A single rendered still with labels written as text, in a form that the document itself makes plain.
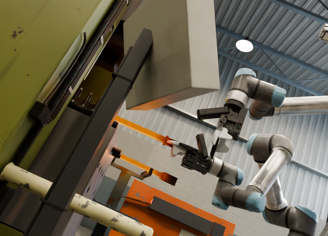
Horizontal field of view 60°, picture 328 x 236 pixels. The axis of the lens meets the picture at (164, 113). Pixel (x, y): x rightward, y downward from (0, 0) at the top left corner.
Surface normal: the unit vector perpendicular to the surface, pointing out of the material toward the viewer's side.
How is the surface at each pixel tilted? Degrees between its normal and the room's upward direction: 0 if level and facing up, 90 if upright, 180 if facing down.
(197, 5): 90
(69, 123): 90
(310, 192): 90
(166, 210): 90
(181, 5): 120
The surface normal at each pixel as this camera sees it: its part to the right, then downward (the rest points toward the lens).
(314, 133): 0.12, -0.35
